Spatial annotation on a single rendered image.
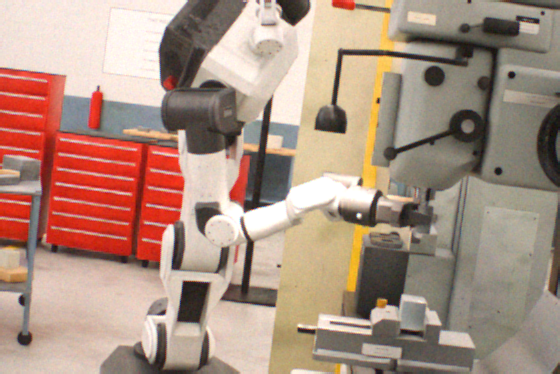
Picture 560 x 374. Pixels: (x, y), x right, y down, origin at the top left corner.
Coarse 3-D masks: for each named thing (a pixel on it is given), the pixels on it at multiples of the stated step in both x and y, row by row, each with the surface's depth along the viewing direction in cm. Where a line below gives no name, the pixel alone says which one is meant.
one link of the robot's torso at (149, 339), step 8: (152, 320) 248; (160, 320) 249; (144, 328) 246; (152, 328) 238; (208, 328) 245; (144, 336) 245; (152, 336) 235; (208, 336) 242; (144, 344) 243; (152, 344) 234; (152, 352) 233; (208, 352) 239; (152, 360) 234; (208, 360) 239
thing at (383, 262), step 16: (368, 240) 226; (384, 240) 223; (400, 240) 233; (368, 256) 215; (384, 256) 215; (400, 256) 215; (368, 272) 216; (384, 272) 216; (400, 272) 216; (368, 288) 216; (384, 288) 216; (400, 288) 216; (368, 304) 216
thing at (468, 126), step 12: (456, 120) 168; (468, 120) 168; (480, 120) 168; (444, 132) 168; (456, 132) 168; (468, 132) 168; (480, 132) 168; (408, 144) 168; (420, 144) 168; (384, 156) 168; (396, 156) 168
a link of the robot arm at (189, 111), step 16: (176, 96) 185; (192, 96) 184; (208, 96) 183; (176, 112) 183; (192, 112) 182; (208, 112) 181; (176, 128) 186; (192, 128) 184; (208, 128) 184; (192, 144) 185; (208, 144) 184; (224, 144) 189
